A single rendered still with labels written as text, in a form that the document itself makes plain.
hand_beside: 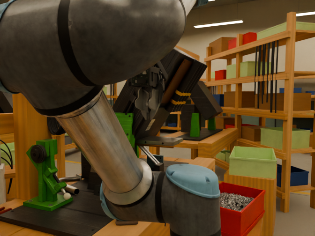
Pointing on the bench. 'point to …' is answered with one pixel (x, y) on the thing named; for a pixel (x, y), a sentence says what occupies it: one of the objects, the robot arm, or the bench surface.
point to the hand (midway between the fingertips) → (149, 115)
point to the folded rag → (125, 222)
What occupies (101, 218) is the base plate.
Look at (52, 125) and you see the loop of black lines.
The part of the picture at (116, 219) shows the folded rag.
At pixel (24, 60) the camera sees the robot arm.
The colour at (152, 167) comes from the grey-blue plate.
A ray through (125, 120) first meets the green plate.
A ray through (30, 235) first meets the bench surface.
